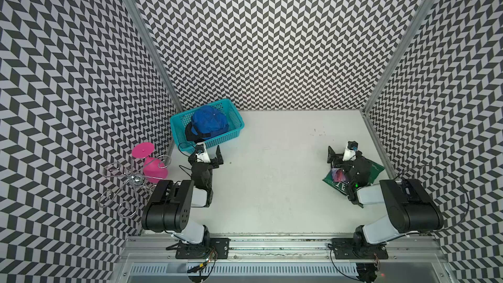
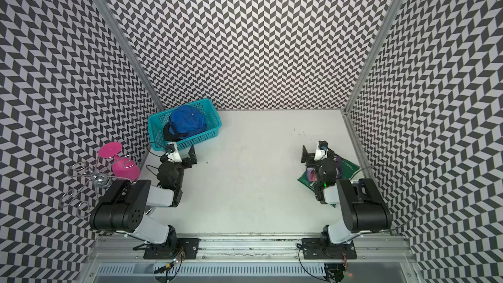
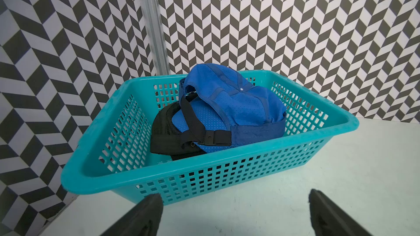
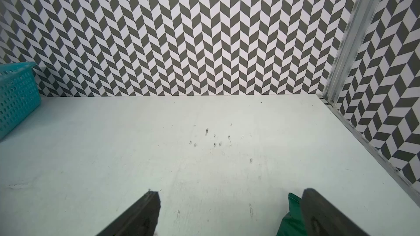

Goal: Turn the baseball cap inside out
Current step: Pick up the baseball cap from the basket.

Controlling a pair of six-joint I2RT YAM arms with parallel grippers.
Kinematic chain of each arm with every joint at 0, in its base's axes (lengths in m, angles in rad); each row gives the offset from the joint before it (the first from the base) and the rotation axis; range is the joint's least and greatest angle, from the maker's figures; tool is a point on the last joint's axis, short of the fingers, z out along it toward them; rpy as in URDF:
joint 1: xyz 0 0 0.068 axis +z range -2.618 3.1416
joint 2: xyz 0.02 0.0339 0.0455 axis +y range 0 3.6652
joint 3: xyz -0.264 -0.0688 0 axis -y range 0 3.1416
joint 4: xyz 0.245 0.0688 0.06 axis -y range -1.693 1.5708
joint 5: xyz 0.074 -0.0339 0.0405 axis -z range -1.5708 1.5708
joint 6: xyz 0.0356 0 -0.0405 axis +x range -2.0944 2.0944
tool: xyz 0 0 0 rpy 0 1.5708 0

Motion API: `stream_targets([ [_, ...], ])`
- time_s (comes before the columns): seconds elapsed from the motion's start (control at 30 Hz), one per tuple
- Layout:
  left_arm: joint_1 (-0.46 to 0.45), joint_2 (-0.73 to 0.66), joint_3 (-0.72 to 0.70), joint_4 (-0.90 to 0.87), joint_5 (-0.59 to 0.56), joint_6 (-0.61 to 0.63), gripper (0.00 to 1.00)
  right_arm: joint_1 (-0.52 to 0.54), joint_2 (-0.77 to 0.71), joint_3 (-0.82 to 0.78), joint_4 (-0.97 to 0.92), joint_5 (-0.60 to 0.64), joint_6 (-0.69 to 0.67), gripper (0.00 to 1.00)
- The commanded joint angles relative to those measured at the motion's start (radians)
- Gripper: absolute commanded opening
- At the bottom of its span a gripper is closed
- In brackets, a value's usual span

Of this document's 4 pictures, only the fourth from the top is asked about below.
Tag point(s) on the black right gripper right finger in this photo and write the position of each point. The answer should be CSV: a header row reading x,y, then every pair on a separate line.
x,y
321,218

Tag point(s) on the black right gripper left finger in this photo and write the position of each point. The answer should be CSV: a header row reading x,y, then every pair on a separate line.
x,y
140,219

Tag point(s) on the green snack bag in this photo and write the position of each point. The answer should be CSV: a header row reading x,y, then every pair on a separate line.
x,y
293,223

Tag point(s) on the teal plastic basket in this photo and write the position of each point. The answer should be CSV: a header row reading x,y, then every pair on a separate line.
x,y
19,94

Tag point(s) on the aluminium corner post right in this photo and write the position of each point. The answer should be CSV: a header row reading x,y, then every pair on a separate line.
x,y
360,20

